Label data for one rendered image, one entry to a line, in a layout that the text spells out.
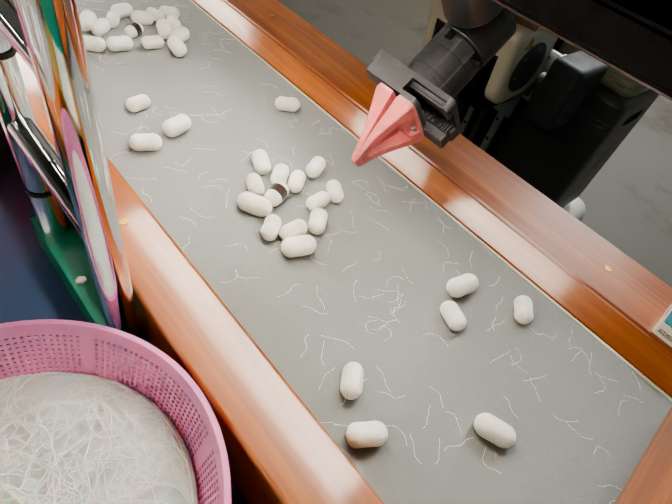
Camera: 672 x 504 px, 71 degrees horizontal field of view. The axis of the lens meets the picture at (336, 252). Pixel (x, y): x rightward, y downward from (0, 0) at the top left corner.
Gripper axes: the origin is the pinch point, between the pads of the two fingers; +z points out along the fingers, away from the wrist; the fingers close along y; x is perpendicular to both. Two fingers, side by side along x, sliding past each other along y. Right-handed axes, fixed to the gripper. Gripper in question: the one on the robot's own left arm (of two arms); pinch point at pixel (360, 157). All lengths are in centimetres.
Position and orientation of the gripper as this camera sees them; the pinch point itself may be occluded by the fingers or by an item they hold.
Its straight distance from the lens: 49.5
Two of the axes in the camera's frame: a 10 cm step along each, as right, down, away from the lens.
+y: 6.4, 6.5, -4.1
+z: -6.9, 7.2, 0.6
